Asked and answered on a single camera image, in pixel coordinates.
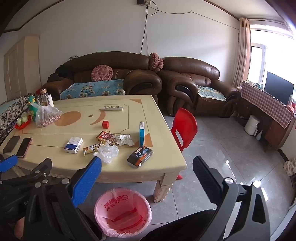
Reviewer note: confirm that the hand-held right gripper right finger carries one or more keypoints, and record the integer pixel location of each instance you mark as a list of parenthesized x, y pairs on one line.
[(205, 176)]

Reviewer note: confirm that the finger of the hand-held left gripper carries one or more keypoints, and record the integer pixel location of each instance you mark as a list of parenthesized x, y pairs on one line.
[(8, 163), (42, 166)]

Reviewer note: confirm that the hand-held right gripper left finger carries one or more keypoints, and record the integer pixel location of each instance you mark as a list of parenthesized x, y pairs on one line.
[(87, 183)]

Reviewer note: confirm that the brown snack wrapper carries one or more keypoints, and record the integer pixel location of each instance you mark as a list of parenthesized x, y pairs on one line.
[(90, 150)]

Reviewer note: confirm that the clear plastic bag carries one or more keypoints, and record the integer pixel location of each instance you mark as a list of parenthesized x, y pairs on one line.
[(107, 153)]

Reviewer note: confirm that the white and blue box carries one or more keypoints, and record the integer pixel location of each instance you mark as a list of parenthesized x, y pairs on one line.
[(73, 145)]

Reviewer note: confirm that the pink-lined trash bin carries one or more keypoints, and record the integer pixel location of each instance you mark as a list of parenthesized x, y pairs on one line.
[(138, 208)]

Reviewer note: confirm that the white tissue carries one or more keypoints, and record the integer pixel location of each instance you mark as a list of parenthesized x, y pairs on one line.
[(124, 139)]

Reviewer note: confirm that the black and orange box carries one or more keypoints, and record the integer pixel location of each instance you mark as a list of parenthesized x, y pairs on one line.
[(140, 155)]

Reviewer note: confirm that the tall blue box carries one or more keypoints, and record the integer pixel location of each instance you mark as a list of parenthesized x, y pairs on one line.
[(141, 136)]

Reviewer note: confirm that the black phone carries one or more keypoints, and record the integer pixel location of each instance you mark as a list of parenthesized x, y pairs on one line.
[(11, 144)]

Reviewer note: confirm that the pink-edged phone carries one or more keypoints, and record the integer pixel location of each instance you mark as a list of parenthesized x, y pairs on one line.
[(24, 147)]

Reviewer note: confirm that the red tray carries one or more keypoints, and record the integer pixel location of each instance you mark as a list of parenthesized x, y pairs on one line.
[(23, 126)]

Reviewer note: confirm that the green apple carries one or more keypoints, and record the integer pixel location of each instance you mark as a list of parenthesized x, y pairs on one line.
[(24, 119), (18, 121)]

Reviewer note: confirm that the red and yellow snack box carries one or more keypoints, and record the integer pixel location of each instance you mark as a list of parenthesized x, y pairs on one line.
[(106, 136)]

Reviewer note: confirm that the plastic bag of peanuts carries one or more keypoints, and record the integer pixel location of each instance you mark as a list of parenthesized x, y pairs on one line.
[(46, 117)]

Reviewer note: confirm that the black and white patterned cloth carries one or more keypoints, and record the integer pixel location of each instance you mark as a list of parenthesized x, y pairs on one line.
[(11, 110)]

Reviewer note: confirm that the red plastic chair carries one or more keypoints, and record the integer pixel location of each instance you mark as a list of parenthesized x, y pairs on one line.
[(185, 125)]

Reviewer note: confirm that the small red cube box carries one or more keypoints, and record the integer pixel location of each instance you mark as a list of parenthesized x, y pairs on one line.
[(105, 124)]

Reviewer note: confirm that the white cup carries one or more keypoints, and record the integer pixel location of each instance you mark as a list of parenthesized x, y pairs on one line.
[(50, 101)]

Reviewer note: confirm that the white bottle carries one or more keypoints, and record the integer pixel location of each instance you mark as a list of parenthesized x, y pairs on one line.
[(259, 136)]

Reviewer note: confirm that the green bottle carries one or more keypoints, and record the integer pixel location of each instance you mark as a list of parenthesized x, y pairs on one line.
[(31, 100)]

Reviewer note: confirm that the small glass jar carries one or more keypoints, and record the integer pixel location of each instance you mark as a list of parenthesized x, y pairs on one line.
[(37, 98)]

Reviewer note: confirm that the white round appliance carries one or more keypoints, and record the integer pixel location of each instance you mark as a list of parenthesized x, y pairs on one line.
[(251, 125)]

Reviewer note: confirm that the glass jar with copper lid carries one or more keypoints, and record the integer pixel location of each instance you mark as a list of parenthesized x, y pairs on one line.
[(44, 95)]

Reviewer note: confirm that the white remote control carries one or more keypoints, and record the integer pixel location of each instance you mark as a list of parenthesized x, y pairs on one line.
[(111, 108)]

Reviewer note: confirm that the brown wooden cabinet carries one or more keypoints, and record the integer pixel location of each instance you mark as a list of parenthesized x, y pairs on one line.
[(275, 134)]

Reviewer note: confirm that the teal seat cloth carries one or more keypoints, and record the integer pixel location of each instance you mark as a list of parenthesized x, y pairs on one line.
[(210, 92)]

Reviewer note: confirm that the beige wooden table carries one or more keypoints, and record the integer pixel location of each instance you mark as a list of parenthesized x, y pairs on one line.
[(129, 109)]

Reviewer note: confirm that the pale pink cloth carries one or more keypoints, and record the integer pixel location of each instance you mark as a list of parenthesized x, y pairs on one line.
[(290, 166)]

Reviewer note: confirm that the blue floral blanket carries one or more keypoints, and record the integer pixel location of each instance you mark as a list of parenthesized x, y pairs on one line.
[(92, 89)]

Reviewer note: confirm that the dark clothing pile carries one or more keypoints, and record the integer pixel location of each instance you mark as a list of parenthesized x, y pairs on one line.
[(57, 73)]

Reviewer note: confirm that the red checkered cloth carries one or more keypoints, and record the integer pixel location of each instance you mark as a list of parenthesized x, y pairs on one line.
[(266, 102)]

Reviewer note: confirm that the beige door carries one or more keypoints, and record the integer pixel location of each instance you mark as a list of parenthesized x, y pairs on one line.
[(20, 67)]

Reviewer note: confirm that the brown leather armchair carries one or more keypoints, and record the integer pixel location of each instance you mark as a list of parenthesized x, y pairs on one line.
[(192, 67)]

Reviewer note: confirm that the large pink round cushion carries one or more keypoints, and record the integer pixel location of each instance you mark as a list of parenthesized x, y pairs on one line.
[(101, 73)]

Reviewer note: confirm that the black monitor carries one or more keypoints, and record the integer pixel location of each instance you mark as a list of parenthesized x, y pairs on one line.
[(278, 88)]

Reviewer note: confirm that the small pink round cushion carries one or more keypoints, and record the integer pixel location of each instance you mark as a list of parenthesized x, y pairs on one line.
[(160, 66), (153, 58)]

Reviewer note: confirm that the brown leather sofa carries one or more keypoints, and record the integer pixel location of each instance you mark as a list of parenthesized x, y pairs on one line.
[(104, 60)]

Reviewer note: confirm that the beige curtain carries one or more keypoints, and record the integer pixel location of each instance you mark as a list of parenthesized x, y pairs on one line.
[(242, 51)]

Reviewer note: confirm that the window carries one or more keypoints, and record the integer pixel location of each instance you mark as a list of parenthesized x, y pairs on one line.
[(277, 58)]

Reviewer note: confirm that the wall outlet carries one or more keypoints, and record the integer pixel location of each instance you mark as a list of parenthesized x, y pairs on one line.
[(146, 2)]

